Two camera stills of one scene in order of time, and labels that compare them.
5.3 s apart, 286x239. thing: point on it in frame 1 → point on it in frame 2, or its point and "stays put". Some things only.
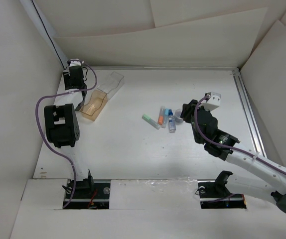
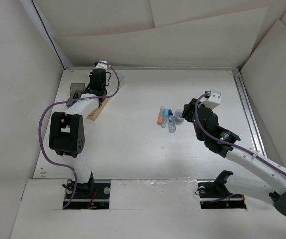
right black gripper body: (188, 114) stays put
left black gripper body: (68, 78) → (104, 89)
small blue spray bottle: (172, 128) stays put
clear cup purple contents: (178, 119) stays put
